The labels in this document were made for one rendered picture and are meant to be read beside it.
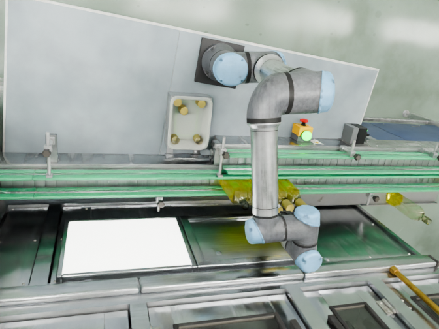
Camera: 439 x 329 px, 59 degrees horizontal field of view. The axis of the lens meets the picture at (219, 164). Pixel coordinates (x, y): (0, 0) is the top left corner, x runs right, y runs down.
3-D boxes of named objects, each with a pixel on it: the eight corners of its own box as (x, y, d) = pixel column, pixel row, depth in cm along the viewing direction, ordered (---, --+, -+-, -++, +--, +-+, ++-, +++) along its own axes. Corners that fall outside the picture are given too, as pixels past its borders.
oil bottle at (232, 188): (219, 184, 169) (234, 207, 150) (220, 172, 167) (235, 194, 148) (230, 183, 171) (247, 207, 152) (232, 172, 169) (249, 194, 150)
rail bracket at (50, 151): (48, 159, 154) (40, 183, 135) (46, 118, 148) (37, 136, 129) (61, 159, 156) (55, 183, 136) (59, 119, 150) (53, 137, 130)
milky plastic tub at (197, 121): (164, 142, 168) (166, 149, 161) (167, 91, 160) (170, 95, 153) (202, 143, 173) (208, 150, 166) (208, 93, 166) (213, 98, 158)
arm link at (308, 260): (325, 249, 115) (323, 273, 118) (308, 230, 124) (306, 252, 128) (301, 254, 113) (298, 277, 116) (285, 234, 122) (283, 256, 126)
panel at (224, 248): (65, 226, 146) (55, 284, 116) (65, 219, 145) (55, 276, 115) (282, 217, 173) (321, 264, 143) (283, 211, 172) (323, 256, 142)
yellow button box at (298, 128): (290, 136, 185) (296, 141, 178) (292, 121, 182) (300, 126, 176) (303, 137, 187) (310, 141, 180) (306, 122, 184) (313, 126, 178)
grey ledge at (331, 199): (266, 198, 190) (275, 209, 180) (268, 181, 187) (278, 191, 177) (422, 194, 218) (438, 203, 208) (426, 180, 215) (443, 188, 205)
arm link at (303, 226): (289, 218, 109) (286, 251, 114) (326, 215, 111) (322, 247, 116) (279, 205, 117) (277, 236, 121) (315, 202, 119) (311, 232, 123)
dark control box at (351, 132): (340, 138, 193) (349, 143, 186) (343, 123, 190) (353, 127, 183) (354, 138, 195) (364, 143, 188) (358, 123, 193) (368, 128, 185)
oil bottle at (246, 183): (231, 184, 171) (247, 207, 152) (232, 172, 169) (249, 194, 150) (243, 184, 172) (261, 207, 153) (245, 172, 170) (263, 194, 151)
